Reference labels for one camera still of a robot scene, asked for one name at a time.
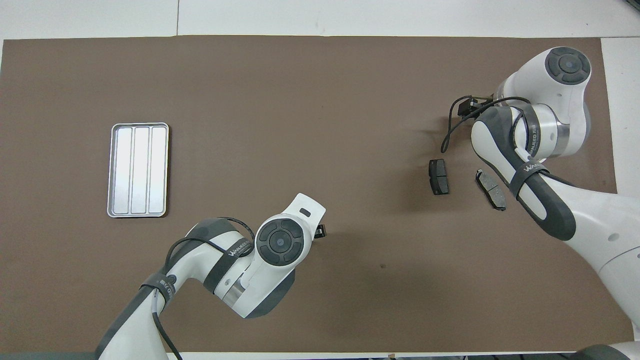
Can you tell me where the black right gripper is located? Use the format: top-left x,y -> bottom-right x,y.
458,98 -> 493,121

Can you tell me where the silver metal tray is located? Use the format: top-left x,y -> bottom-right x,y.
107,122 -> 170,218

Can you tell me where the dark grey short brake pad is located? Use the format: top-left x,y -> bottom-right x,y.
429,159 -> 449,196

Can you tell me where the dark grey long brake pad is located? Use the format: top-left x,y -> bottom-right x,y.
475,169 -> 507,212

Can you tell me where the brown table mat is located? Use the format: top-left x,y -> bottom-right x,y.
0,35 -> 636,353

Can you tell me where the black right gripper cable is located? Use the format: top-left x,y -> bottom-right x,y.
441,95 -> 532,154

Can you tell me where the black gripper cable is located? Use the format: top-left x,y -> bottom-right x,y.
441,95 -> 532,154
151,217 -> 256,360

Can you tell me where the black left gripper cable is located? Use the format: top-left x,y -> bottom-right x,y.
151,217 -> 256,360

